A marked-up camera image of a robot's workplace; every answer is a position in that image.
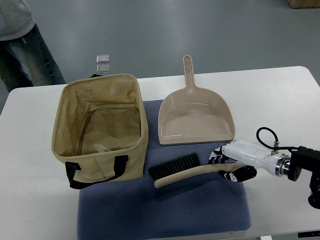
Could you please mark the yellow canvas bag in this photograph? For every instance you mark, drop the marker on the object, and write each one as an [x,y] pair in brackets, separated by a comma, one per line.
[101,132]

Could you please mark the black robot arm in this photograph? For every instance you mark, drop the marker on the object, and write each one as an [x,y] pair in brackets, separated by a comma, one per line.
[301,158]

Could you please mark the beige plastic dustpan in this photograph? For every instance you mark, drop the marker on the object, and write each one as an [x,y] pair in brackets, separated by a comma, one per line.
[194,114]

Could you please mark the person in grey hoodie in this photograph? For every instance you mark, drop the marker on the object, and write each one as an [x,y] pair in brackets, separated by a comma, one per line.
[25,60]

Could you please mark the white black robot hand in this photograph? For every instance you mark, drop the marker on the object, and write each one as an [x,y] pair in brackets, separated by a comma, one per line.
[253,157]

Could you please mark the beige hand broom black bristles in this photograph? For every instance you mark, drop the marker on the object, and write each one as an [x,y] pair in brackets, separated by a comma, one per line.
[181,168]

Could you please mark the brown cardboard box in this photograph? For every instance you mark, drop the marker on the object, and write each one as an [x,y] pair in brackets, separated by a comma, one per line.
[304,4]

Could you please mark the black table control panel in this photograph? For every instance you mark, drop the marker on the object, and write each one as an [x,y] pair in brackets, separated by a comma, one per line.
[309,234]

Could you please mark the blue grey cushion mat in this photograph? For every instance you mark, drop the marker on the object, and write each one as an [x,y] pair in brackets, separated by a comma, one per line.
[136,210]

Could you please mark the upper clear floor plate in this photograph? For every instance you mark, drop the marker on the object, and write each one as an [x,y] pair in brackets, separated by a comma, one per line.
[102,58]

